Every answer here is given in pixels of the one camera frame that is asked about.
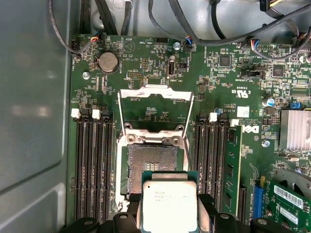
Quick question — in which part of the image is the green RAM stick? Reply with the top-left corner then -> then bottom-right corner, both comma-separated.
227,126 -> 243,216

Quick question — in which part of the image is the green motherboard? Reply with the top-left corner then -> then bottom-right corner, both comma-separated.
69,33 -> 311,233

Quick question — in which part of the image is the RAM slot with black clips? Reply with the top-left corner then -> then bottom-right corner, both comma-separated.
216,114 -> 228,214
194,113 -> 205,196
85,110 -> 95,219
104,110 -> 114,218

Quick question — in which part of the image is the blue expansion slot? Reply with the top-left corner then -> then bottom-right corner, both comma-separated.
254,177 -> 265,219

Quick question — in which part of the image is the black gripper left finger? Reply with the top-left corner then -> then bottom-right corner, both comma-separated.
59,194 -> 144,233

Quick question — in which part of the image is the CPU socket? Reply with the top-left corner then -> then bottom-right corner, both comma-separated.
116,130 -> 191,202

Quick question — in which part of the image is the CPU with silver lid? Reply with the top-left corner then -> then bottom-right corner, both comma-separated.
141,170 -> 199,231

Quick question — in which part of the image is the thin black cable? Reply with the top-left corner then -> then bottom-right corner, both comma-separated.
48,0 -> 82,59

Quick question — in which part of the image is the black expansion slot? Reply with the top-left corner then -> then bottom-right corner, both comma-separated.
239,185 -> 248,221

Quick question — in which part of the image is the graphics card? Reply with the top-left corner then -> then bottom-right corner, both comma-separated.
266,178 -> 311,233

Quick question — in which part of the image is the black PC case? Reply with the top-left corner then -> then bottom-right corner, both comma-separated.
0,0 -> 311,233

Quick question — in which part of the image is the silver internal USB port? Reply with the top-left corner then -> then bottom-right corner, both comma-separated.
167,59 -> 176,79

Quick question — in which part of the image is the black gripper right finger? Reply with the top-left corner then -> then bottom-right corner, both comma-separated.
198,194 -> 297,233

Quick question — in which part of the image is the round coin battery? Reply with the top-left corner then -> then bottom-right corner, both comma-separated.
97,52 -> 120,73

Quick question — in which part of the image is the silver chipset heatsink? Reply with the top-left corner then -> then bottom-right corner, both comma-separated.
279,109 -> 311,151

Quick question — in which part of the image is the thick black cable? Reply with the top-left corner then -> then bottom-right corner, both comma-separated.
194,3 -> 311,47

